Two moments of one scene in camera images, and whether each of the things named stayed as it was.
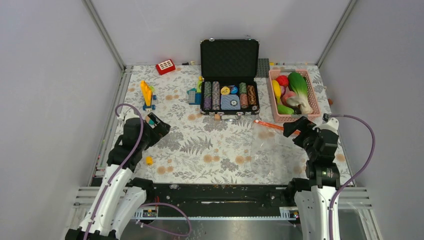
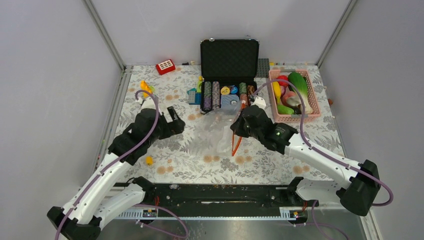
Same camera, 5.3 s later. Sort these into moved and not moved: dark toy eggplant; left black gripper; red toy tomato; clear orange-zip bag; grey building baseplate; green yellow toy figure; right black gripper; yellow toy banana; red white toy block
Moved: left black gripper; right black gripper; clear orange-zip bag
Not moved: dark toy eggplant; grey building baseplate; red white toy block; yellow toy banana; red toy tomato; green yellow toy figure
